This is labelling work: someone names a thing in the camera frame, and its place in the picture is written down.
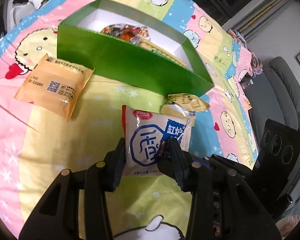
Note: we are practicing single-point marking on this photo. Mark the grey sofa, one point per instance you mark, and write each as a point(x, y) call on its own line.
point(274, 94)

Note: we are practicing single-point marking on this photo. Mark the person's right hand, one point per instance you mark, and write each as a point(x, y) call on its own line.
point(287, 224)

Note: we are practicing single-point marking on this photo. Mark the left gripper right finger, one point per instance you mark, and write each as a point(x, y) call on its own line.
point(175, 163)

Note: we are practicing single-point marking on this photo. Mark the green cardboard box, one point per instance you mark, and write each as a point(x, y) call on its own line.
point(80, 40)

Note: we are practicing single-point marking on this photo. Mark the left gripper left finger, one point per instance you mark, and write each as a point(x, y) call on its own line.
point(116, 162)

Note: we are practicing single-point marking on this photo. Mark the white blue biscuit packet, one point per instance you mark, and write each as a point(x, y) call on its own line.
point(144, 133)

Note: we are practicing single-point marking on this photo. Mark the orange pastry packet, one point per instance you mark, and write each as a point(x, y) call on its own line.
point(55, 85)

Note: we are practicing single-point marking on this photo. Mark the golden yellow snack bag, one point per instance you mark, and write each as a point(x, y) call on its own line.
point(183, 105)

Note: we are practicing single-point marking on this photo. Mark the panda orange snack bag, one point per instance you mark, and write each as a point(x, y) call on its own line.
point(126, 32)

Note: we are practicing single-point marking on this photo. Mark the striped cartoon bedsheet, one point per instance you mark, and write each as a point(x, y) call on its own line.
point(36, 144)

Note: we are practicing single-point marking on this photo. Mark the soda cracker packet yellow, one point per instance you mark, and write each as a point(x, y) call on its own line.
point(160, 52)

